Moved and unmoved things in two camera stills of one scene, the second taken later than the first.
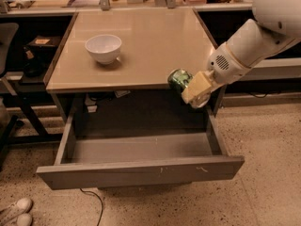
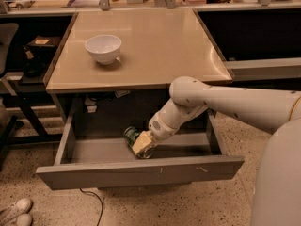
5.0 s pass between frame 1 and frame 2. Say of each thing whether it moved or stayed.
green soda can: moved
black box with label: stayed
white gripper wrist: moved
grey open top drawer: stayed
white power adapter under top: stayed
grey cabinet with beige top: stayed
